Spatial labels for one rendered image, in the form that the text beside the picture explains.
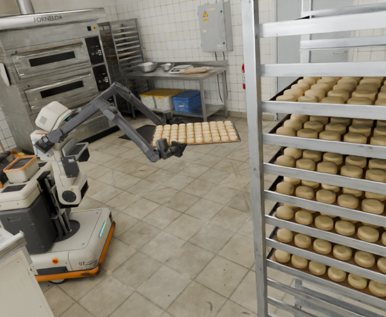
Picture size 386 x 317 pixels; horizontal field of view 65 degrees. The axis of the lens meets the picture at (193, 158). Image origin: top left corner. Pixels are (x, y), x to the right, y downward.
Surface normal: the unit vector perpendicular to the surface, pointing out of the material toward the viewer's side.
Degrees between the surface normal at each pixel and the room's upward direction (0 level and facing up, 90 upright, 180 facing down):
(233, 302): 0
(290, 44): 90
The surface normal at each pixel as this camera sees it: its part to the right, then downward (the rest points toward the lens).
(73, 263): 0.02, 0.43
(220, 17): -0.62, 0.41
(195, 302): -0.13, -0.90
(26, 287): 0.81, 0.16
